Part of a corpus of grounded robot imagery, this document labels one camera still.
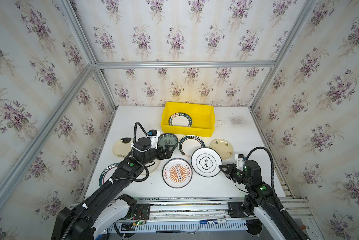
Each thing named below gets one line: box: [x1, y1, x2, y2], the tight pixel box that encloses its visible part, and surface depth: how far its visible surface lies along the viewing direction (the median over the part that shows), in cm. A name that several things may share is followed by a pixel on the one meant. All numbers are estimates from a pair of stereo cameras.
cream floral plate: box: [210, 138, 234, 160], surface depth 100 cm
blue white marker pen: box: [199, 218, 227, 225], surface depth 71 cm
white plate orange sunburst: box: [162, 158, 193, 189], surface depth 88 cm
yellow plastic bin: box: [161, 102, 216, 138], surface depth 113 cm
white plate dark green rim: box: [177, 134, 206, 159], surface depth 101 cm
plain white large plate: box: [147, 158, 166, 179], surface depth 88 cm
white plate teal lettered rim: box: [168, 112, 193, 128], surface depth 113 cm
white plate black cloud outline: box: [191, 147, 223, 178], surface depth 85 cm
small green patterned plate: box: [157, 133, 179, 156], surface depth 103 cm
